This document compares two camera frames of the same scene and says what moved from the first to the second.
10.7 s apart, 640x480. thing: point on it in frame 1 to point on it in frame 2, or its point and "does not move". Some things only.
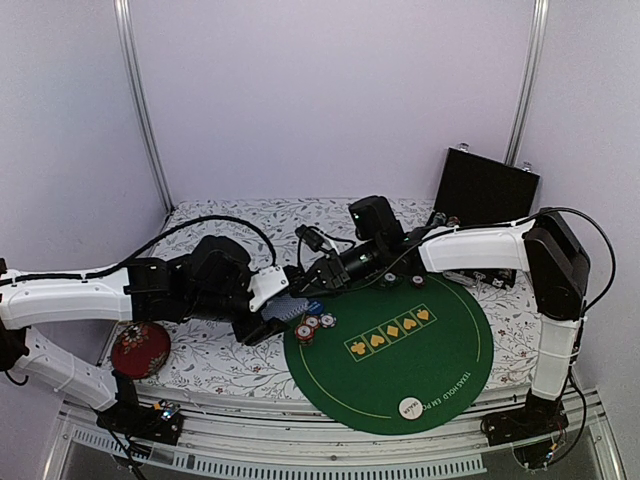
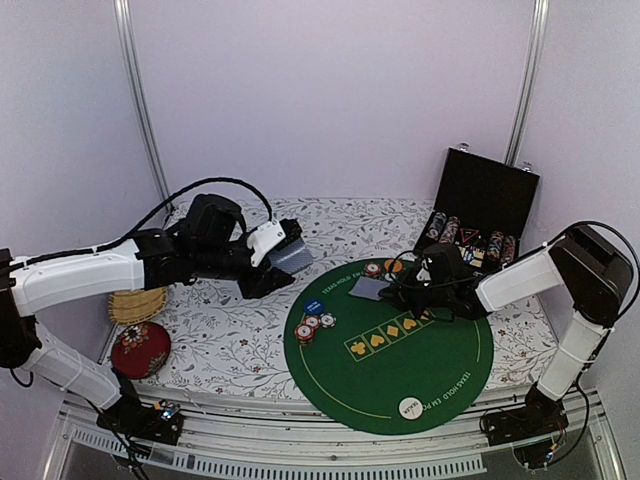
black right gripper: [331, 273] to [400, 292]
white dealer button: [410, 408] does not move
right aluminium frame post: [540, 18] does not move
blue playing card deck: [285, 307] to [292, 257]
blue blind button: [316, 307] does not move
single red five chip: [311, 322] does not move
